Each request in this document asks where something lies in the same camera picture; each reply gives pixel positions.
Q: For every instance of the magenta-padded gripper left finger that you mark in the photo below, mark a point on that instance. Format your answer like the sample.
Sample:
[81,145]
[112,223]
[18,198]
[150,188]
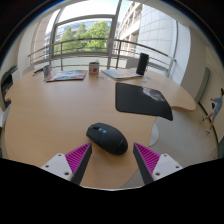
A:
[60,165]

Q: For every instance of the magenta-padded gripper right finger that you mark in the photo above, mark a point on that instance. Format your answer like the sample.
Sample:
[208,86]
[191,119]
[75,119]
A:
[165,164]

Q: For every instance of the black computer mouse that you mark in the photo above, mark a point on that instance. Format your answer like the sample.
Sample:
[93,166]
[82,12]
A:
[108,138]

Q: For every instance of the black printed mouse pad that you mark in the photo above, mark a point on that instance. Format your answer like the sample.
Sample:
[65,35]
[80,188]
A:
[133,100]

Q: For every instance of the person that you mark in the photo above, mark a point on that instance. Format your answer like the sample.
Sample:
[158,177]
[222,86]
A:
[217,106]

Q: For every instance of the grey-green door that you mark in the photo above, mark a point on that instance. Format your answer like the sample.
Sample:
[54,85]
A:
[202,85]

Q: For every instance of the red colourful magazine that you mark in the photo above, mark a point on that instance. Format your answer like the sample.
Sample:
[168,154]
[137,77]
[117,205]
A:
[66,76]

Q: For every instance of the small printed can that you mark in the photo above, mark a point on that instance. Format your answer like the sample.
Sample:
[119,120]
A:
[46,72]

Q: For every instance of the dark pen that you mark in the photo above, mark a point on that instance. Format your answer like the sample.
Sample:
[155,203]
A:
[37,71]

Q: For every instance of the black printer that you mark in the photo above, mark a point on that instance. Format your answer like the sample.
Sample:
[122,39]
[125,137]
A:
[6,81]

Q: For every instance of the light blue picture book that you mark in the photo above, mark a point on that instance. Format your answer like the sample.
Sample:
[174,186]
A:
[120,73]

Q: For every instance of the white mug with red print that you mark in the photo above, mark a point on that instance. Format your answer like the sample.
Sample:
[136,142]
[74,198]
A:
[94,68]

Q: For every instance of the black tumbler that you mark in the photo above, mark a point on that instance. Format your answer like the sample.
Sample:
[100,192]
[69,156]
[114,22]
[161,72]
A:
[142,64]

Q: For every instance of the grey metal balcony railing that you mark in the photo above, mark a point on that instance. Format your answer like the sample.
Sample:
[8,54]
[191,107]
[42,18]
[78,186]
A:
[100,53]

